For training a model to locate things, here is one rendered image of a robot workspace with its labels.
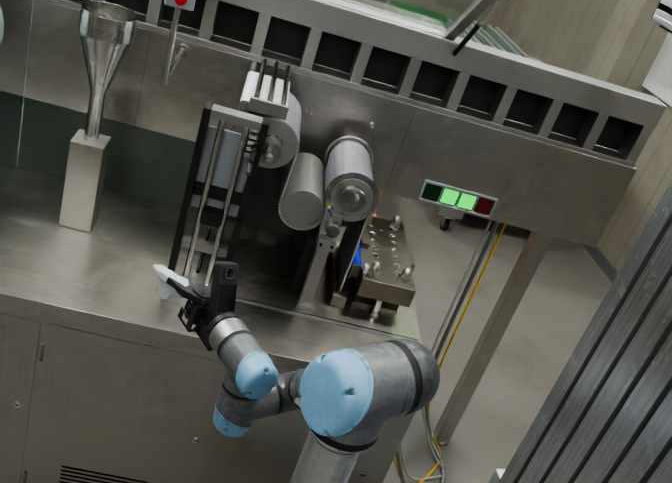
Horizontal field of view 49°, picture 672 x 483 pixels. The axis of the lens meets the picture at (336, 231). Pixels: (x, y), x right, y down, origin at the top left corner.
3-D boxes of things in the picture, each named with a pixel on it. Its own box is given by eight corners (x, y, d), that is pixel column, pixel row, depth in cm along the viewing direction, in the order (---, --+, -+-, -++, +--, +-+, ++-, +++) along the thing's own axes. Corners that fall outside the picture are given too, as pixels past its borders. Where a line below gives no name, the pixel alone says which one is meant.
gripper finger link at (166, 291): (138, 289, 149) (177, 311, 148) (147, 265, 147) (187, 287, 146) (147, 284, 152) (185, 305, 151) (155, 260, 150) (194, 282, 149)
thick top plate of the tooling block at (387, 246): (356, 295, 214) (363, 278, 211) (351, 227, 248) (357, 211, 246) (409, 307, 216) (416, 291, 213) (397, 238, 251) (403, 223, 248)
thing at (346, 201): (332, 205, 201) (348, 183, 197) (332, 201, 202) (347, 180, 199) (356, 218, 203) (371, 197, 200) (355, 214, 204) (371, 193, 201)
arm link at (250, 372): (237, 408, 133) (249, 373, 129) (211, 367, 140) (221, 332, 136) (275, 399, 137) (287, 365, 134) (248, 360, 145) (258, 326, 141)
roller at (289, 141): (238, 160, 197) (250, 112, 191) (246, 125, 219) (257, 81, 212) (289, 174, 199) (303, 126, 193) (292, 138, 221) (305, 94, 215)
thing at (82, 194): (46, 227, 210) (71, 33, 183) (61, 204, 222) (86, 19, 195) (96, 239, 212) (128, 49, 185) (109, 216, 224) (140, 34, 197)
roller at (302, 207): (275, 223, 206) (286, 185, 200) (280, 182, 228) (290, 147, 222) (317, 233, 207) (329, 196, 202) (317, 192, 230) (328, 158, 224)
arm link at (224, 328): (224, 330, 136) (261, 329, 142) (214, 315, 139) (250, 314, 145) (211, 362, 139) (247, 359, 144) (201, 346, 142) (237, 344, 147)
